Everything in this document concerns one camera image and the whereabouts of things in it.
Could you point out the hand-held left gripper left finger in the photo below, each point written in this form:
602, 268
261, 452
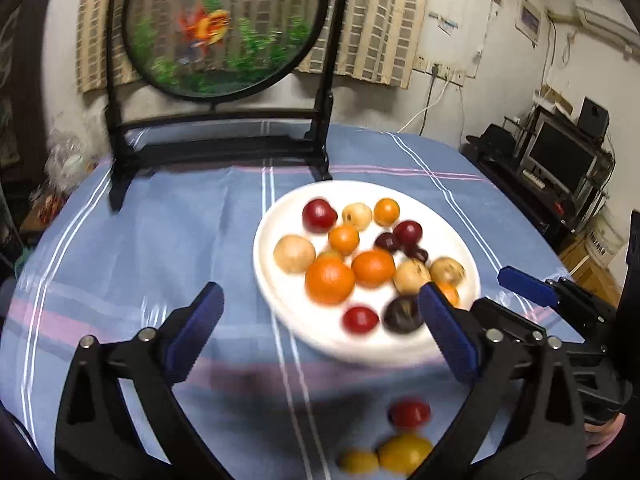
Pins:
195, 330

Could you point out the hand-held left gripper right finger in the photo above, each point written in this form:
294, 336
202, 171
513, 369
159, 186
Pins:
447, 335

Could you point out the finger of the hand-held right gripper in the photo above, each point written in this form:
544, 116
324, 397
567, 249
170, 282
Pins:
527, 285
510, 317

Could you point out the smooth orange round fruit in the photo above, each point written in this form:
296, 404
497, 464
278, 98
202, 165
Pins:
450, 294
387, 211
343, 239

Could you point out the dark purple fruit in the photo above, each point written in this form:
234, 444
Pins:
401, 314

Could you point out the tan spotted round fruit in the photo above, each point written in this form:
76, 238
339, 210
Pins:
447, 270
357, 216
411, 276

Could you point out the small red plum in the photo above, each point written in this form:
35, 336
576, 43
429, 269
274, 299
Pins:
360, 320
410, 412

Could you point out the dark purple plum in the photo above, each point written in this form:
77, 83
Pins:
416, 252
386, 241

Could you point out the white oval plate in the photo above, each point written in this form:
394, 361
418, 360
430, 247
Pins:
290, 305

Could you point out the orange mandarin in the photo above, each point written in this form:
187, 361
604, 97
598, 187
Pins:
330, 280
373, 267

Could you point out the smooth tan round fruit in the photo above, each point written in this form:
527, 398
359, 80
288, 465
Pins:
294, 254

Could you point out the yellow-green round fruit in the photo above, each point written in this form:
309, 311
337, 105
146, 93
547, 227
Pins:
405, 454

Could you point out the small yellow-green fruit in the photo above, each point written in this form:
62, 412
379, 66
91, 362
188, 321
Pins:
358, 461

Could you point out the person's right hand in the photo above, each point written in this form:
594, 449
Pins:
605, 435

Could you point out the large cardboard box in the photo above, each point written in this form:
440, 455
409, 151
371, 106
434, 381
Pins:
582, 257

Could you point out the black computer desk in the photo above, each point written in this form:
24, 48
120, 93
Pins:
545, 210

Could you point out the white plastic bucket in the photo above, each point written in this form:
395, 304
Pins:
605, 242

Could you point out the blue striped tablecloth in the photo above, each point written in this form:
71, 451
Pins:
175, 240

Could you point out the white keyboard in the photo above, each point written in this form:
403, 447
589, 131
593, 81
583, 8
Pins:
534, 178

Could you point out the computer monitor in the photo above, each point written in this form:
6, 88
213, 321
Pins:
560, 157

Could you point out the black hat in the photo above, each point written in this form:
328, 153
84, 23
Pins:
492, 140

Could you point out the black speaker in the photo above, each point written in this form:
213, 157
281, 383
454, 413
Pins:
593, 117

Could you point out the small cardboard box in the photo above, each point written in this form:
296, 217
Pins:
556, 100

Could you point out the clear plastic bags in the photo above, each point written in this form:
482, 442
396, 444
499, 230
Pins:
70, 157

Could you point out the white air conditioner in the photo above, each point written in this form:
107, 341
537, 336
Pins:
602, 10

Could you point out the round goldfish table screen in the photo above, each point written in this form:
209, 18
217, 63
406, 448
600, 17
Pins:
225, 35

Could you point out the beige checked curtain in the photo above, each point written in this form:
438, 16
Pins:
380, 25

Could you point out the white wall socket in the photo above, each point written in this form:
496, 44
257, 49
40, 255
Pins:
457, 76
422, 62
440, 69

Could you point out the white wall meter panel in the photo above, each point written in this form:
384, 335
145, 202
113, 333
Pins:
529, 20

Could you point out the paper wall labels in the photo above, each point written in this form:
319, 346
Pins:
446, 24

